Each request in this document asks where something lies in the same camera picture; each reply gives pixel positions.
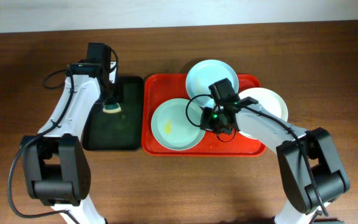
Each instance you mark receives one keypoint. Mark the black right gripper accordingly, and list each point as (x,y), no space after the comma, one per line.
(209,123)

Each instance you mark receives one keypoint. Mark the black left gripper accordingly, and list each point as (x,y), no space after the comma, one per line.
(113,97)

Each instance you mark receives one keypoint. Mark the green yellow sponge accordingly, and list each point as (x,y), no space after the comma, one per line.
(111,109)

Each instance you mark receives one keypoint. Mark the light green plate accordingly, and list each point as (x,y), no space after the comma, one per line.
(170,125)

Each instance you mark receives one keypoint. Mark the light blue plate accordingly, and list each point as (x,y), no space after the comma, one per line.
(206,73)

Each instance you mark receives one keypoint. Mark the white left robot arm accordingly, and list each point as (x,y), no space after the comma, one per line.
(55,166)

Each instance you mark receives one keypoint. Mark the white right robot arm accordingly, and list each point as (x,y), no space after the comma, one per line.
(313,175)

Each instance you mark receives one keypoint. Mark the black plastic tray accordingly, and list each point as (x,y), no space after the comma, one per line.
(118,131)

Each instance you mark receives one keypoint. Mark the red plastic tray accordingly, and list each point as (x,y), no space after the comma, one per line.
(161,87)

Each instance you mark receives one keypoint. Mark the white plate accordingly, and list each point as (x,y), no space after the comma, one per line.
(272,99)

